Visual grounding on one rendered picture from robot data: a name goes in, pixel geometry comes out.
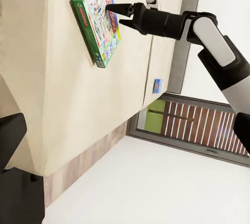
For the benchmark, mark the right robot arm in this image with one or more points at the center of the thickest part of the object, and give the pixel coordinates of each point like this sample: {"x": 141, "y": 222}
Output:
{"x": 226, "y": 65}

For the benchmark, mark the board game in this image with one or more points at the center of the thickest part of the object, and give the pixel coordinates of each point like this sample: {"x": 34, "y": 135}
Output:
{"x": 158, "y": 86}
{"x": 100, "y": 27}

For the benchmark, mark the door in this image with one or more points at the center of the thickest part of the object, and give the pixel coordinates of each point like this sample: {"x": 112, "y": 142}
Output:
{"x": 190, "y": 124}

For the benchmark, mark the bed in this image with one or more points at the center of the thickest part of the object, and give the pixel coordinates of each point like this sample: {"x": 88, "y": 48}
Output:
{"x": 48, "y": 73}

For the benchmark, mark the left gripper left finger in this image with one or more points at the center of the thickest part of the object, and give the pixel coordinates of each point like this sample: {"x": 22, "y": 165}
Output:
{"x": 12, "y": 131}

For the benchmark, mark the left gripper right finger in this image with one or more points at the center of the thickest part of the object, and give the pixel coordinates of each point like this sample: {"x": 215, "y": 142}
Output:
{"x": 242, "y": 129}

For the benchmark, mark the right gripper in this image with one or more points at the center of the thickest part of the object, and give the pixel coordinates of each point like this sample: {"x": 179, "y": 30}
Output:
{"x": 146, "y": 21}

